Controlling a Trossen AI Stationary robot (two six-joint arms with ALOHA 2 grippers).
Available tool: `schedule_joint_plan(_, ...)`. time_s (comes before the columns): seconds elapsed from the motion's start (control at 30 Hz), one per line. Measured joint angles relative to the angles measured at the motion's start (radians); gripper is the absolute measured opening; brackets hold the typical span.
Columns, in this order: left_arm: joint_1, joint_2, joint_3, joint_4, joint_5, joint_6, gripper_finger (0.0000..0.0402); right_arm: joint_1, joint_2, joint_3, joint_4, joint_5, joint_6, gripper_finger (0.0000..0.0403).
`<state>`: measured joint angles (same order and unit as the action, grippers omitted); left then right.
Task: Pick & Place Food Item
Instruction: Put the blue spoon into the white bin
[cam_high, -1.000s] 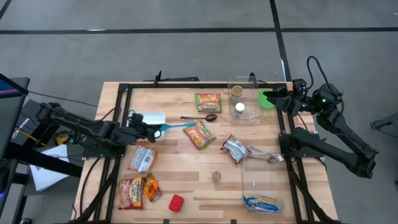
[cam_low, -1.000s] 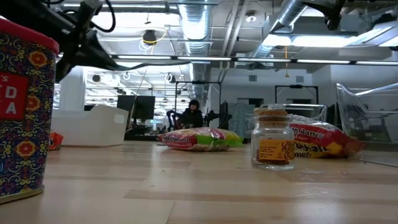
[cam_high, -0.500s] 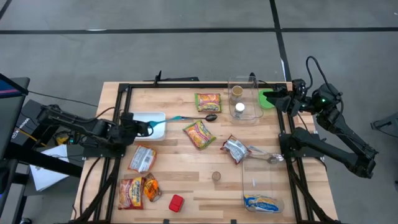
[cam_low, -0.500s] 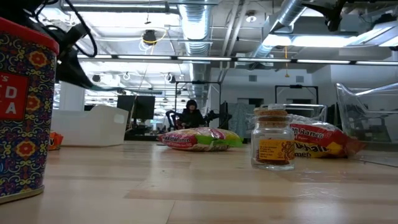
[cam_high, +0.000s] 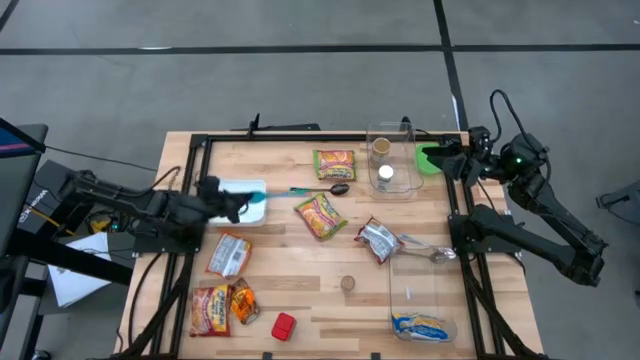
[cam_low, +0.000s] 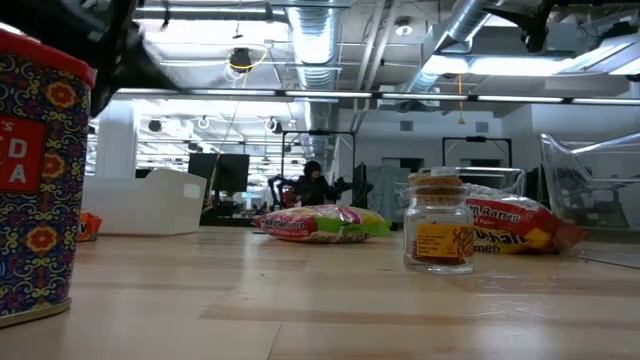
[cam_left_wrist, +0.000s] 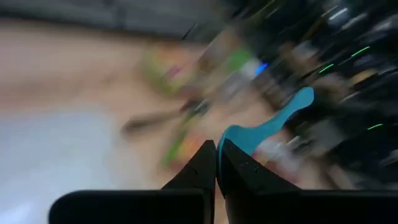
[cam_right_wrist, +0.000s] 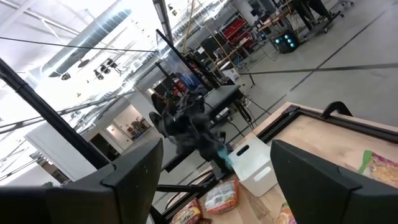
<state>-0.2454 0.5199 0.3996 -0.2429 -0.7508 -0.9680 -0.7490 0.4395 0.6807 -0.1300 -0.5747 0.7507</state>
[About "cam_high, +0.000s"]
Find blue yellow ramen pack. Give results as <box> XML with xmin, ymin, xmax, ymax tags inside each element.
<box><xmin>391</xmin><ymin>311</ymin><xmax>454</xmax><ymax>343</ymax></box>

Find grey floor object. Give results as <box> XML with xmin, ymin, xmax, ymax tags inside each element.
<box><xmin>594</xmin><ymin>178</ymin><xmax>640</xmax><ymax>226</ymax></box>

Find brown lid spice jar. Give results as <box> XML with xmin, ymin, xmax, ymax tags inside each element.
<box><xmin>370</xmin><ymin>136</ymin><xmax>393</xmax><ymax>170</ymax></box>

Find yellow floor cable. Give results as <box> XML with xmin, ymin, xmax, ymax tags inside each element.
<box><xmin>29</xmin><ymin>207</ymin><xmax>76</xmax><ymax>236</ymax></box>

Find black box with white text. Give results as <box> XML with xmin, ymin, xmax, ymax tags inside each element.
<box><xmin>22</xmin><ymin>158</ymin><xmax>99</xmax><ymax>236</ymax></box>

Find red ramen noodle pack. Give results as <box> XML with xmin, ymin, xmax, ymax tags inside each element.
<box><xmin>353</xmin><ymin>215</ymin><xmax>405</xmax><ymax>266</ymax></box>
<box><xmin>188</xmin><ymin>283</ymin><xmax>233</xmax><ymax>338</ymax></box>

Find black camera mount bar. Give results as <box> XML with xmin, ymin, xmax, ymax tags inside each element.
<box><xmin>230</xmin><ymin>112</ymin><xmax>322</xmax><ymax>133</ymax></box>

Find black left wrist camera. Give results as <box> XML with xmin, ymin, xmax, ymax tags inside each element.
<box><xmin>198</xmin><ymin>174</ymin><xmax>222</xmax><ymax>200</ymax></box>

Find teal silicone spoon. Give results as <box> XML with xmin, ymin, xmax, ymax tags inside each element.
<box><xmin>248</xmin><ymin>188</ymin><xmax>302</xmax><ymax>205</ymax></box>

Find clear plastic bin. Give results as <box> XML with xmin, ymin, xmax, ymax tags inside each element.
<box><xmin>365</xmin><ymin>120</ymin><xmax>426</xmax><ymax>201</ymax></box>
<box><xmin>388</xmin><ymin>246</ymin><xmax>459</xmax><ymax>344</ymax></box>

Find white paper sheet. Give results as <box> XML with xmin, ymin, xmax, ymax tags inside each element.
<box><xmin>47</xmin><ymin>231</ymin><xmax>114</xmax><ymax>309</ymax></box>

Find white plastic bin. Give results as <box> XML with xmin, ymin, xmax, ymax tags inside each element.
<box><xmin>206</xmin><ymin>178</ymin><xmax>269</xmax><ymax>228</ymax></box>

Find black floor cable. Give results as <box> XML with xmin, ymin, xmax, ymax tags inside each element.
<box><xmin>127</xmin><ymin>252</ymin><xmax>166</xmax><ymax>351</ymax></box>

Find white orange ramen pack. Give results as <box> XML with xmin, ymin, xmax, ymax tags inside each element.
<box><xmin>205</xmin><ymin>232</ymin><xmax>253</xmax><ymax>279</ymax></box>

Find orange snack pack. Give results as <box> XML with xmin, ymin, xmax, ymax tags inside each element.
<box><xmin>229</xmin><ymin>277</ymin><xmax>262</xmax><ymax>326</ymax></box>

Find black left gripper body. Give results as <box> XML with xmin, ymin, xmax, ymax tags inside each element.
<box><xmin>197</xmin><ymin>188</ymin><xmax>245</xmax><ymax>225</ymax></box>

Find pink green ramen pack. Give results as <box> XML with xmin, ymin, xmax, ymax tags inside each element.
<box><xmin>293</xmin><ymin>192</ymin><xmax>350</xmax><ymax>243</ymax></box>
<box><xmin>312</xmin><ymin>148</ymin><xmax>358</xmax><ymax>183</ymax></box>

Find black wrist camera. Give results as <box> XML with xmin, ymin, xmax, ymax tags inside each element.
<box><xmin>198</xmin><ymin>174</ymin><xmax>222</xmax><ymax>200</ymax></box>
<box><xmin>467</xmin><ymin>125</ymin><xmax>494</xmax><ymax>151</ymax></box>

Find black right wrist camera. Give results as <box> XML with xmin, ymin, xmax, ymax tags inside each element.
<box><xmin>467</xmin><ymin>125</ymin><xmax>494</xmax><ymax>151</ymax></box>

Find green plastic bowl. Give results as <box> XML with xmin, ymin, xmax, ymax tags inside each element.
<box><xmin>414</xmin><ymin>142</ymin><xmax>444</xmax><ymax>177</ymax></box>

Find black aluminium table frame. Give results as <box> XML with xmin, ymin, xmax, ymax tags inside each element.
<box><xmin>114</xmin><ymin>130</ymin><xmax>549</xmax><ymax>360</ymax></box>

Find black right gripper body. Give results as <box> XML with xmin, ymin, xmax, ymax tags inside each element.
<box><xmin>452</xmin><ymin>142</ymin><xmax>494</xmax><ymax>185</ymax></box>

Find white lid spice jar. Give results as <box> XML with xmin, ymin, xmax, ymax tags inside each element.
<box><xmin>375</xmin><ymin>164</ymin><xmax>396</xmax><ymax>194</ymax></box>

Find black metal stand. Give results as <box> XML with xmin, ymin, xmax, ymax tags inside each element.
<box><xmin>0</xmin><ymin>227</ymin><xmax>135</xmax><ymax>360</ymax></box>

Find silver metal spoon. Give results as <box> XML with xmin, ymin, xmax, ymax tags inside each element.
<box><xmin>402</xmin><ymin>247</ymin><xmax>458</xmax><ymax>265</ymax></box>
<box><xmin>397</xmin><ymin>232</ymin><xmax>434</xmax><ymax>250</ymax></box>

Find thin black cable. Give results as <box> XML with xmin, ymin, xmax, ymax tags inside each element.
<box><xmin>44</xmin><ymin>144</ymin><xmax>159</xmax><ymax>174</ymax></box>

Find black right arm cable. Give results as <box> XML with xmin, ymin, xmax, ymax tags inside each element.
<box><xmin>488</xmin><ymin>88</ymin><xmax>531</xmax><ymax>146</ymax></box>

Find dark metal spoon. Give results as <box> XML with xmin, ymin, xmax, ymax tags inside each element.
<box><xmin>288</xmin><ymin>182</ymin><xmax>351</xmax><ymax>197</ymax></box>

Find red lid patterned spice tin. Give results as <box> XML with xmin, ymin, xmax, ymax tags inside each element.
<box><xmin>271</xmin><ymin>312</ymin><xmax>297</xmax><ymax>343</ymax></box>

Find dark side monitor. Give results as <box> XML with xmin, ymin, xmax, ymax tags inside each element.
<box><xmin>0</xmin><ymin>117</ymin><xmax>50</xmax><ymax>256</ymax></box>

